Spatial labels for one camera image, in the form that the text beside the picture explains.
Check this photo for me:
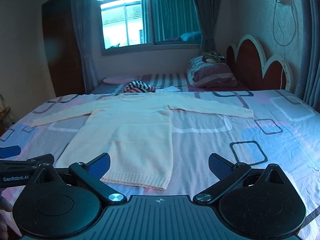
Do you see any cream knit sweater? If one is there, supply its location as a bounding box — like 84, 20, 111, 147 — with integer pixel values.
32, 93, 254, 190

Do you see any person's left hand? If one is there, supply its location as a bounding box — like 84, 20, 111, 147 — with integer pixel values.
0, 195, 13, 240

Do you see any dark wooden door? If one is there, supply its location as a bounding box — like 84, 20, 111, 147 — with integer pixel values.
41, 0, 85, 96

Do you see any pink flat pillow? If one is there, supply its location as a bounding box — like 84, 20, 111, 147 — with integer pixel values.
103, 75, 138, 85

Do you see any striped red navy garment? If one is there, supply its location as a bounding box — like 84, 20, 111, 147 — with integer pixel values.
123, 80, 156, 93

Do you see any white folded garment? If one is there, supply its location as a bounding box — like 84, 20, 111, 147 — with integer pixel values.
156, 86, 181, 93

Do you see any striped folded pillow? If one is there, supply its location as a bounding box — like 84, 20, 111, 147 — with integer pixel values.
187, 56, 238, 88

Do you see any striped purple bed sheet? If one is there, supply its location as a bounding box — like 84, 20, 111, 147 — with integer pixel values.
91, 73, 248, 95

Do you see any red white heart headboard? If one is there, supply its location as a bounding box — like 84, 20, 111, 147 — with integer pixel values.
226, 35, 293, 92

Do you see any far right grey curtain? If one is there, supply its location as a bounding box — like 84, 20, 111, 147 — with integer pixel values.
296, 0, 319, 111

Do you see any grey curtain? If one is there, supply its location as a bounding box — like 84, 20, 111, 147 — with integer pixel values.
296, 0, 319, 111
71, 0, 99, 94
193, 0, 221, 52

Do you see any yellow patterned cloth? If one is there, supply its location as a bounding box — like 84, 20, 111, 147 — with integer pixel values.
202, 50, 226, 63

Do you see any teal cushion on sill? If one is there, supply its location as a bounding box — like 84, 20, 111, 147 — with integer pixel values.
180, 31, 202, 42

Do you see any left grey curtain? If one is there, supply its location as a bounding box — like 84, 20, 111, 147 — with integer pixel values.
71, 0, 99, 94

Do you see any white charging cable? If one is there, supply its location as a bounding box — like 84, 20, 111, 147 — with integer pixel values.
272, 0, 298, 91

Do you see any window with grey frame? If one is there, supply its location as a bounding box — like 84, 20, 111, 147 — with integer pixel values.
97, 0, 201, 54

